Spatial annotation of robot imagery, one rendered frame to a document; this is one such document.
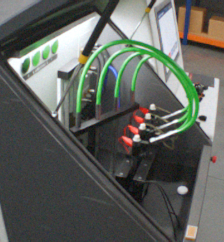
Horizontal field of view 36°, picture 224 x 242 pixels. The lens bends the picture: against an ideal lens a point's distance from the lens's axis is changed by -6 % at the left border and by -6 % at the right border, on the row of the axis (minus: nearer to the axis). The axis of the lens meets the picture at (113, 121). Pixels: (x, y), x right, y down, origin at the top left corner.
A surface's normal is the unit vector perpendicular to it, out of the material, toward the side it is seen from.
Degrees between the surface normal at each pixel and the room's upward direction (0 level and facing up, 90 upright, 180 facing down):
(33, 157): 90
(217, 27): 90
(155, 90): 90
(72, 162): 90
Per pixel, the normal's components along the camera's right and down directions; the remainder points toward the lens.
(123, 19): -0.30, 0.44
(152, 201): 0.05, -0.88
